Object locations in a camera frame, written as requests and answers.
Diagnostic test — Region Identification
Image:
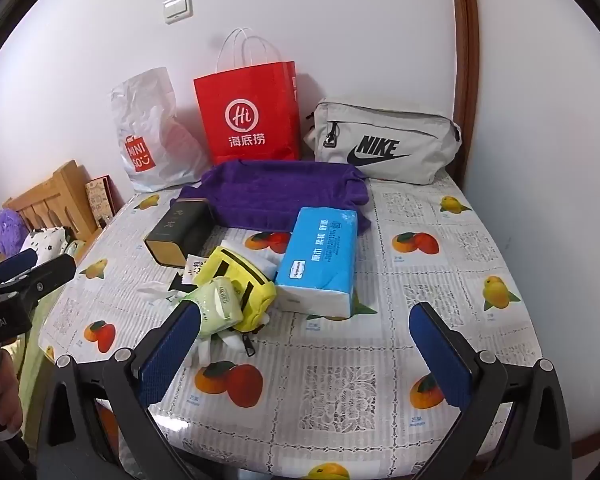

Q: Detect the blue tissue pack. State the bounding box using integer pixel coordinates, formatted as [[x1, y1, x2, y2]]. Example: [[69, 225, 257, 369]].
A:
[[274, 207, 359, 319]]

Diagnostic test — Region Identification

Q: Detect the purple plush toy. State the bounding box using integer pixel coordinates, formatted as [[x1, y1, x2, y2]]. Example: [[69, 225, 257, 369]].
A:
[[0, 208, 23, 256]]

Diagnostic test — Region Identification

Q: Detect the light green tissue packet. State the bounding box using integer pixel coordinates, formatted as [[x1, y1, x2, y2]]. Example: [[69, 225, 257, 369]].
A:
[[182, 276, 244, 338]]

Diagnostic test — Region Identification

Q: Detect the fruit print tablecloth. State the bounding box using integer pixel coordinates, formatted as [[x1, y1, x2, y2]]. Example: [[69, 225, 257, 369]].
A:
[[37, 170, 546, 480]]

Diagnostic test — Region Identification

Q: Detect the small white printed packet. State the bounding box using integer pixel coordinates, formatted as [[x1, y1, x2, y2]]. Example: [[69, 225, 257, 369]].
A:
[[185, 255, 211, 286]]

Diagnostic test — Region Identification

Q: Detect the wooden headboard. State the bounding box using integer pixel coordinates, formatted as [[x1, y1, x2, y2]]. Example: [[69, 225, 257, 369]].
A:
[[2, 160, 103, 261]]

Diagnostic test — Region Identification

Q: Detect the white light switch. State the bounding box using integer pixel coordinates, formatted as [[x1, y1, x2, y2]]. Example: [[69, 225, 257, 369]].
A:
[[162, 0, 195, 25]]

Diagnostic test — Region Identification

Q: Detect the brown wooden door frame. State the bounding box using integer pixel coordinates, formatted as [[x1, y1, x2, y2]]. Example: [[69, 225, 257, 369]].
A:
[[447, 0, 481, 181]]

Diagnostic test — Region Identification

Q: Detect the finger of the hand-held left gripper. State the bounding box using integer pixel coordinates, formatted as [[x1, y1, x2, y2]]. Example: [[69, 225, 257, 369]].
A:
[[0, 253, 77, 307], [0, 249, 39, 288]]

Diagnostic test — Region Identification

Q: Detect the purple towel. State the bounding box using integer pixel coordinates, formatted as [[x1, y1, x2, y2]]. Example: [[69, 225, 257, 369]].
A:
[[176, 159, 373, 235]]

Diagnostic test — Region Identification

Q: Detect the white spotted plush toy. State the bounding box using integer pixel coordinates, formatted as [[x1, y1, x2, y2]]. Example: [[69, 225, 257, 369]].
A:
[[20, 226, 78, 261]]

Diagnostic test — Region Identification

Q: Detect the grey waist bag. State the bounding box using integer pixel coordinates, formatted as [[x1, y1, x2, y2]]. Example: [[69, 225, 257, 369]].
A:
[[303, 97, 463, 186]]

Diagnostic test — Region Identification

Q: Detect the yellow zip pouch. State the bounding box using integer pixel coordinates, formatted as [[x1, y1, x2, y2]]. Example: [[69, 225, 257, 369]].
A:
[[200, 246, 277, 358]]

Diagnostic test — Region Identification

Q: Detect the person's left hand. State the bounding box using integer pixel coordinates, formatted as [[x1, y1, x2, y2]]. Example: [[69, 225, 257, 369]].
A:
[[0, 346, 24, 434]]

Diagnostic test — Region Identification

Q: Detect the red paper shopping bag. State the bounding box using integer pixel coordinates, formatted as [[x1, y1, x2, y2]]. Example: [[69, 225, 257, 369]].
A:
[[193, 27, 302, 165]]

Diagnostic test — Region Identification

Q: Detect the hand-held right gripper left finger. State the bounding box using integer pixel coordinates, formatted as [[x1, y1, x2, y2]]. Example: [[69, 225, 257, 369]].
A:
[[34, 301, 204, 480]]

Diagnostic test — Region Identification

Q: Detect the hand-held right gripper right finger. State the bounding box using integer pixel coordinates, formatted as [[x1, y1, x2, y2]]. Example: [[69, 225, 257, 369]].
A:
[[409, 301, 573, 480]]

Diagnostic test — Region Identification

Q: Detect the decorated book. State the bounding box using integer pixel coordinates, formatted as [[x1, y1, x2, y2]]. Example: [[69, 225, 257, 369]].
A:
[[85, 175, 116, 221]]

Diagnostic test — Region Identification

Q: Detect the light green blanket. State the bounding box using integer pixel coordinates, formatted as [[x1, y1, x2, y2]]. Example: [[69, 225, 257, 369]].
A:
[[10, 305, 56, 411]]

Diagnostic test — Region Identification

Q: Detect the dark green tea tin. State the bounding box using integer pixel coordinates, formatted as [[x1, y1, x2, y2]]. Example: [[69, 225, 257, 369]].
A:
[[144, 197, 217, 267]]

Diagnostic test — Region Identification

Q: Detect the white plastic shopping bag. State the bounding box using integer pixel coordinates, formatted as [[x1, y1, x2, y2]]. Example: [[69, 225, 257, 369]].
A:
[[111, 66, 211, 194]]

